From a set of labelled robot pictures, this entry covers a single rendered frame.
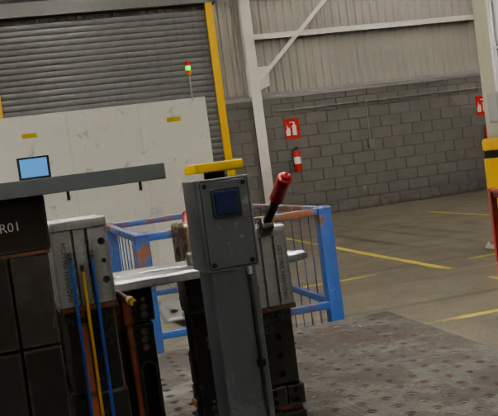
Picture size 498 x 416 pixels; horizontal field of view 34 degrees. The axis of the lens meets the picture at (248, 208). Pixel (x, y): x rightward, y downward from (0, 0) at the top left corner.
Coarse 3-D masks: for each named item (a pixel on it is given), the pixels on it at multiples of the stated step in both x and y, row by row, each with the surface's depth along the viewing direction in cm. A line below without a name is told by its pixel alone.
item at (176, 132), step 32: (0, 128) 871; (32, 128) 880; (64, 128) 889; (96, 128) 897; (128, 128) 906; (160, 128) 916; (192, 128) 925; (0, 160) 871; (32, 160) 878; (64, 160) 889; (96, 160) 898; (128, 160) 907; (160, 160) 916; (192, 160) 926; (64, 192) 890; (96, 192) 898; (128, 192) 908; (160, 192) 917; (160, 224) 918; (128, 256) 909; (160, 256) 918
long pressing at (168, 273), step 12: (288, 252) 130; (300, 252) 130; (168, 264) 138; (180, 264) 136; (120, 276) 131; (132, 276) 129; (144, 276) 127; (156, 276) 123; (168, 276) 123; (180, 276) 124; (192, 276) 124; (120, 288) 121; (132, 288) 121
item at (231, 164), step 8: (232, 160) 98; (240, 160) 98; (184, 168) 102; (192, 168) 98; (200, 168) 96; (208, 168) 97; (216, 168) 97; (224, 168) 97; (232, 168) 98; (208, 176) 99; (216, 176) 99; (224, 176) 100
